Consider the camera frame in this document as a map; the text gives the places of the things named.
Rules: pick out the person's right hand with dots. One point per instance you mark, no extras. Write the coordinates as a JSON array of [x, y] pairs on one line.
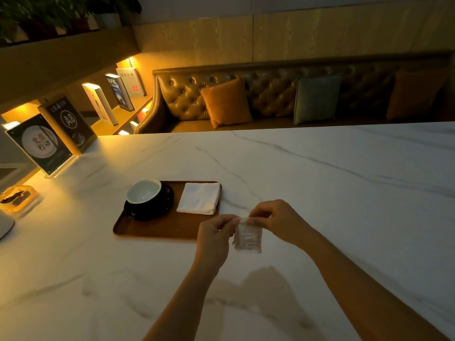
[[282, 220]]

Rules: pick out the person's left hand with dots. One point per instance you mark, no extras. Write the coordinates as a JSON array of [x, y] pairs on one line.
[[211, 237]]

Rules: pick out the person's right thumb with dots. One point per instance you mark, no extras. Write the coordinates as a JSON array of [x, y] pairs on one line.
[[258, 221]]

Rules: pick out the person's left thumb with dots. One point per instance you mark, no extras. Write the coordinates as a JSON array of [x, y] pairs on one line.
[[233, 220]]

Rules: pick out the small white paper sachet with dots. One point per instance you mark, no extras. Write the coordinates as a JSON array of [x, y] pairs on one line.
[[248, 238]]

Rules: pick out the person's left forearm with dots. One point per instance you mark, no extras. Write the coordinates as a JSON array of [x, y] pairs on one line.
[[181, 305]]

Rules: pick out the person's right forearm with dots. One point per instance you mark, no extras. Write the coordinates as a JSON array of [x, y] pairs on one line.
[[359, 291]]

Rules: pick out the folded white napkin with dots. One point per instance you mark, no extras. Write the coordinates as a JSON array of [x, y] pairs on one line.
[[199, 197]]

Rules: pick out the brown rectangular serving tray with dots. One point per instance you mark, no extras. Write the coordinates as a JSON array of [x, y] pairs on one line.
[[167, 220]]

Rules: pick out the black saucer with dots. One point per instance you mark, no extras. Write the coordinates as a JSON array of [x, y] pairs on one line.
[[149, 207]]

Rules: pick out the white-lined dark cup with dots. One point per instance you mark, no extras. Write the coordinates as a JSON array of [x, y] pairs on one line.
[[144, 192]]

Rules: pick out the orange cushion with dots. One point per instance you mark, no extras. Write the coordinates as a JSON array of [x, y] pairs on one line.
[[225, 102]]

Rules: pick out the brown tufted leather sofa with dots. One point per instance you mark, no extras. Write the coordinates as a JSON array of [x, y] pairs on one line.
[[270, 92]]

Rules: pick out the grey-green cushion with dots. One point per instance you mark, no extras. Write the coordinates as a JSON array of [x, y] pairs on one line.
[[316, 98]]

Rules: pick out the dark blue book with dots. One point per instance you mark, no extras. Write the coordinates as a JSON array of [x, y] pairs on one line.
[[119, 92]]

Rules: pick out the white book with red mark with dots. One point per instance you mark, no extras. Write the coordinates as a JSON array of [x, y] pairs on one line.
[[130, 82]]

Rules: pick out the black acrylic table sign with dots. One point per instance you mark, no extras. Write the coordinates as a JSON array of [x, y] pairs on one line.
[[69, 122]]

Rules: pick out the brown cushion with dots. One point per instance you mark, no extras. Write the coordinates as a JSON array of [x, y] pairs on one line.
[[414, 94]]

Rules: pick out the acrylic stand with plate picture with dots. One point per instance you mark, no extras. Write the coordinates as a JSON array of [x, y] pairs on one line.
[[39, 143]]

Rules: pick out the glass ashtray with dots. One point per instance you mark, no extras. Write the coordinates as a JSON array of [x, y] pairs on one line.
[[16, 198]]

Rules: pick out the wooden lit bookshelf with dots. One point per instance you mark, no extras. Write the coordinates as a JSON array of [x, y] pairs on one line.
[[71, 67]]

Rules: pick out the potted green plants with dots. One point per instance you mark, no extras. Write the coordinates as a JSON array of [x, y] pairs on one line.
[[60, 15]]

